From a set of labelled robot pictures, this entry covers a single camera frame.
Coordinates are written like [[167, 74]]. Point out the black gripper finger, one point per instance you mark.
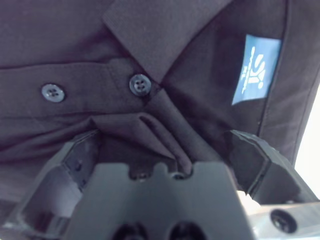
[[50, 190], [265, 172]]

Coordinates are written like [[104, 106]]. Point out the black Unitree polo shirt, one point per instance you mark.
[[100, 37]]

